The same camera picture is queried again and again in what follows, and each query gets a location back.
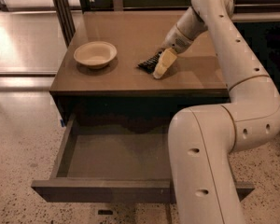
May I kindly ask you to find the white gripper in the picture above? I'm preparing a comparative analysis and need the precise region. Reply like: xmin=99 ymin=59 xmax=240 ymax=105
xmin=153 ymin=25 xmax=193 ymax=79

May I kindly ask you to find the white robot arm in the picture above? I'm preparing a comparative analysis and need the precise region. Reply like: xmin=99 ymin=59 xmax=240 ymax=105
xmin=168 ymin=0 xmax=280 ymax=224

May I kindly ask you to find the grey drawer cabinet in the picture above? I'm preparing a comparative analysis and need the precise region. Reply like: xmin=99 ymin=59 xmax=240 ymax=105
xmin=49 ymin=11 xmax=229 ymax=122

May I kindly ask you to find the open grey top drawer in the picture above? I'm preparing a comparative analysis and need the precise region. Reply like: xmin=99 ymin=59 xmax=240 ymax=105
xmin=31 ymin=112 xmax=256 ymax=203

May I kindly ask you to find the white paper bowl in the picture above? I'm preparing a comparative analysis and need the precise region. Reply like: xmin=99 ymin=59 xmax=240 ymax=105
xmin=74 ymin=41 xmax=118 ymax=69

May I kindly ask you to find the dark metal pillar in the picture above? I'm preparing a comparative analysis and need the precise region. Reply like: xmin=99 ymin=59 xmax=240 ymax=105
xmin=52 ymin=0 xmax=76 ymax=46

